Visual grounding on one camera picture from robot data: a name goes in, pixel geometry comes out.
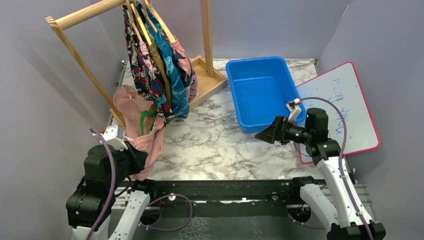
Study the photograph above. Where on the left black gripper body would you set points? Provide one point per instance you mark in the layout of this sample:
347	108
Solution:
129	163

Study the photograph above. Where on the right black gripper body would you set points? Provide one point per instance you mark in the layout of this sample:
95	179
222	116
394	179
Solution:
299	134

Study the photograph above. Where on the green hanger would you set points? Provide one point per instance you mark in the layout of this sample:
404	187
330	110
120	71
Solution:
146	121

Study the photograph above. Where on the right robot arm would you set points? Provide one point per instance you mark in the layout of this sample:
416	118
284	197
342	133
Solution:
344	217

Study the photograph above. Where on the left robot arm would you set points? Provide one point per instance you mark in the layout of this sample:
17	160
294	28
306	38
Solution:
89	208

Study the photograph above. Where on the comic print shorts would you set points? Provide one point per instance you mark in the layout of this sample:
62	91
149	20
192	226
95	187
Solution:
137	69

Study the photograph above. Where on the teal patterned shorts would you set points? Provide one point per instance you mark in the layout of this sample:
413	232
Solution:
179	98

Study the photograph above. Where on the mustard brown shorts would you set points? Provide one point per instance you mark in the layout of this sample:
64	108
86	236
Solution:
160	59

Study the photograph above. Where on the pink floral shorts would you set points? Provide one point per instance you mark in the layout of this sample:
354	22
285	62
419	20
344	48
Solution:
187	72

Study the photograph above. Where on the yellow hanger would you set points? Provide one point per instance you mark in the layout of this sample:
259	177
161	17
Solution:
146	33

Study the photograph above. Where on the beige wooden hanger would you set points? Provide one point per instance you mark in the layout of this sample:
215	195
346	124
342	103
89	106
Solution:
133	21

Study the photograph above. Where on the blue plastic bin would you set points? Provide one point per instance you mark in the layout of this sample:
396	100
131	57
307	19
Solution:
260	87

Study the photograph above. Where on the pink framed whiteboard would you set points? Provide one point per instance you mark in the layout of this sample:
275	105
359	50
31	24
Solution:
350	122

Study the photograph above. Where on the wooden clothes rack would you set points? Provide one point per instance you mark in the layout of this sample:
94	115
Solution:
210	80

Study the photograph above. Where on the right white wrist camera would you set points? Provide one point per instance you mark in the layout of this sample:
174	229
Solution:
294	108

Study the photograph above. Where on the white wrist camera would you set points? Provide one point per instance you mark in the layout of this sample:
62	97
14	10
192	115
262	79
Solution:
294	108
113	135

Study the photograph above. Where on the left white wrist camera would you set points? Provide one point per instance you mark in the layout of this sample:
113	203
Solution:
113	135

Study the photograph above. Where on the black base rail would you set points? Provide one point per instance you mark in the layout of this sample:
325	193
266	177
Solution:
222	198

